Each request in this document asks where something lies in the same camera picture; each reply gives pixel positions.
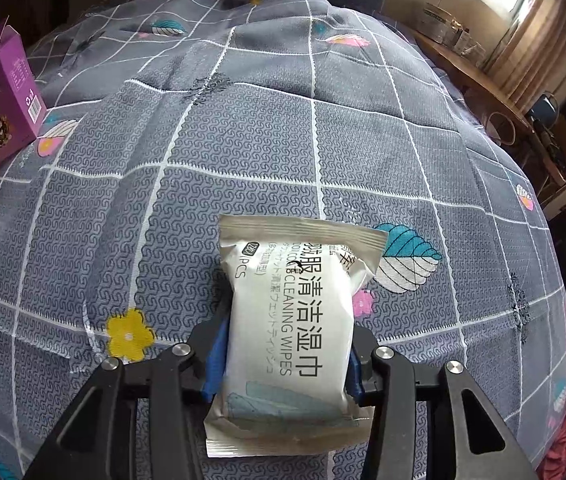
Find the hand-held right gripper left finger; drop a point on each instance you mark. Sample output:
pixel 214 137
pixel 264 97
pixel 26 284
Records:
pixel 213 365

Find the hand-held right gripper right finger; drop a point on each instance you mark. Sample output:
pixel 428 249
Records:
pixel 355 380

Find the white wet wipes packet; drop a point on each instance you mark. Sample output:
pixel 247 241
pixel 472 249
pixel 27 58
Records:
pixel 293 320

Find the blue chair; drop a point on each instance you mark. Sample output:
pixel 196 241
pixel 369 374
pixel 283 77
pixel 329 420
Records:
pixel 544 107

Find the wooden desk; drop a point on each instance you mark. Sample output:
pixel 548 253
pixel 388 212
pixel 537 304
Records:
pixel 473 70

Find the white container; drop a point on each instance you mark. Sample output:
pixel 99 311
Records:
pixel 469 44

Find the white kitchen appliance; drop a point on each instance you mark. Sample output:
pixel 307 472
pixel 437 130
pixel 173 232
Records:
pixel 438 22

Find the pink curtain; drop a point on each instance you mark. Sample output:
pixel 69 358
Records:
pixel 543 50

